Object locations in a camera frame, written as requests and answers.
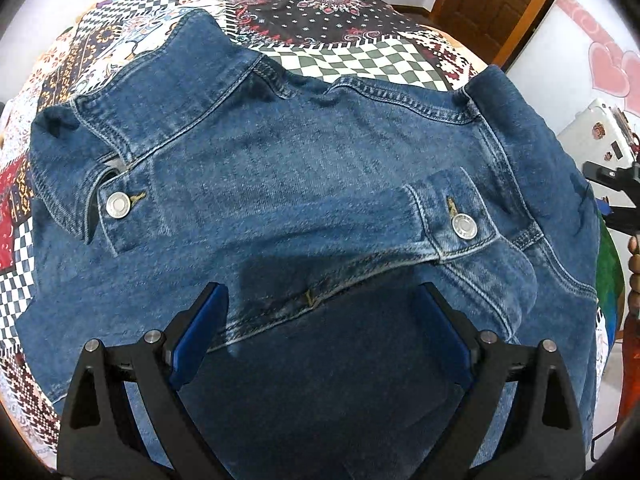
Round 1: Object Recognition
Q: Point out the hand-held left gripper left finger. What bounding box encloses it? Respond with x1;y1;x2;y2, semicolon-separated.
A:
57;282;231;480

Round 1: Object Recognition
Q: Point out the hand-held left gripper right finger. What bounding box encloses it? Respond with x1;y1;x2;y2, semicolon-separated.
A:
412;282;586;480

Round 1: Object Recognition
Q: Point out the blue denim jacket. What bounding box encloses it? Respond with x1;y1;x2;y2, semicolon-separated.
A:
15;10;601;480

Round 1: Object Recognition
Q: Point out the pink heart wall decoration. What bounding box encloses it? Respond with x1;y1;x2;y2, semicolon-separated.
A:
557;0;640;101

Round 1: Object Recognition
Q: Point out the person's right hand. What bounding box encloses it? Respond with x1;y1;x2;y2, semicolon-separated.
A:
627;235;640;321

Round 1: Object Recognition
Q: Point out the brown wooden door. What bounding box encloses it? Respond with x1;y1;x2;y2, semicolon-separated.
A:
431;0;573;73

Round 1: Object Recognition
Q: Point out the white case with stickers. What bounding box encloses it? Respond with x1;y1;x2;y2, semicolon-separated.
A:
556;97;640;181

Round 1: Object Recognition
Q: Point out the green cloth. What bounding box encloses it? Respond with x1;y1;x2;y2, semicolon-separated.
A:
597;217;628;321

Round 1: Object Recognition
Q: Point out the patchwork patterned blanket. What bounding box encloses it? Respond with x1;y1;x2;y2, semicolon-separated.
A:
0;0;626;441

